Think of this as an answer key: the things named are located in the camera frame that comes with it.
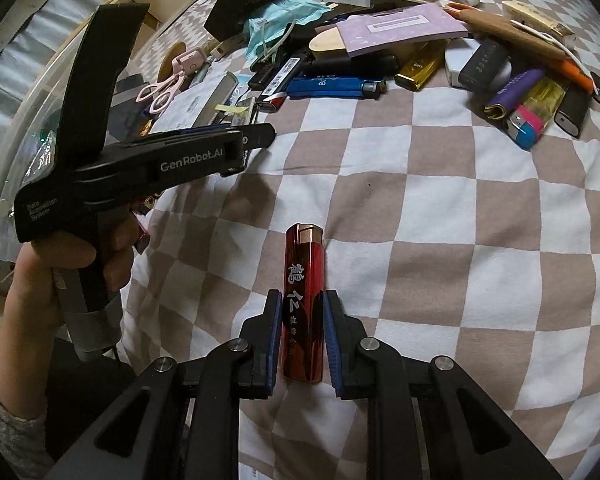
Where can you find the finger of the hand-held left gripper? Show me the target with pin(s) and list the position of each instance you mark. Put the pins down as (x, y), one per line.
(260, 136)
(195, 135)

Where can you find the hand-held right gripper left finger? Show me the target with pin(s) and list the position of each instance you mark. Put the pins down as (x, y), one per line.
(274, 340)

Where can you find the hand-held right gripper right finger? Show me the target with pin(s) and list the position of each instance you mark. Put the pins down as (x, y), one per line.
(330, 345)

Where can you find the gold lighter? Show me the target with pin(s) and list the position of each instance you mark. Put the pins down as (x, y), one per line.
(420, 67)

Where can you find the purple lighter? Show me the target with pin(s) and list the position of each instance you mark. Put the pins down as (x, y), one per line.
(512, 92)

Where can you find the person's left forearm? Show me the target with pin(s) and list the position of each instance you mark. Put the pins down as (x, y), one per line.
(10, 410)

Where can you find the person's left hand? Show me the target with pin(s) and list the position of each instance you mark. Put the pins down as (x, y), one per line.
(30, 285)

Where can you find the white paper packet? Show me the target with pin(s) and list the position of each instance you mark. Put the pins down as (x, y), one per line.
(182, 112)

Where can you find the red and white lighter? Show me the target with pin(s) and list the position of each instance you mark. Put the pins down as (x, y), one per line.
(272, 102)

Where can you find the clear plastic ruler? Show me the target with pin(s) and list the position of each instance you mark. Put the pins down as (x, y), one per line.
(217, 97)

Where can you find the black lighter with white label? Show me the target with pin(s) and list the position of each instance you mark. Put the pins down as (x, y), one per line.
(277, 72)

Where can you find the small pink device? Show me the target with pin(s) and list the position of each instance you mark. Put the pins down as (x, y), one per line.
(187, 62)

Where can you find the round brown wooden piece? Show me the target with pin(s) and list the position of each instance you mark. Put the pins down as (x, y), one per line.
(169, 60)

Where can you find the blue lighter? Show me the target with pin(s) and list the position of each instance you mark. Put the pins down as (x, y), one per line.
(330, 87)

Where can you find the wooden spatula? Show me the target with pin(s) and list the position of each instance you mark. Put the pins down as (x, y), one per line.
(325, 40)

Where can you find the teal face mask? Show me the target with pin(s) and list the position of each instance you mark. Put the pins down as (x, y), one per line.
(280, 20)

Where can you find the long black lighter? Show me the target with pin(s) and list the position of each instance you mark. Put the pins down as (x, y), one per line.
(355, 64)

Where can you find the black box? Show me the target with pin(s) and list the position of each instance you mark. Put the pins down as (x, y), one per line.
(245, 5)

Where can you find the checkered bed sheet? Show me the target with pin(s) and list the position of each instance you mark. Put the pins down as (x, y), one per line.
(455, 260)

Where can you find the grey curtain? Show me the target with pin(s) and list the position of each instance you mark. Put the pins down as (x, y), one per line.
(55, 10)

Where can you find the purple notepad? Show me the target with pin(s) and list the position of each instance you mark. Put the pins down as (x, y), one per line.
(395, 27)

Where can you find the dark grey lighter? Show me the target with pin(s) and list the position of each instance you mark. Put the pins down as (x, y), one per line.
(482, 65)

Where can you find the yellow lighter with pink band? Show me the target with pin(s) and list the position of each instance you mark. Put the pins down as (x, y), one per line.
(535, 110)

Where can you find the small cream gold box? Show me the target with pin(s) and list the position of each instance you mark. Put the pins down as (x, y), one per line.
(535, 17)

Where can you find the short black lighter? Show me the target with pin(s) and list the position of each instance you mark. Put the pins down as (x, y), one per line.
(572, 110)

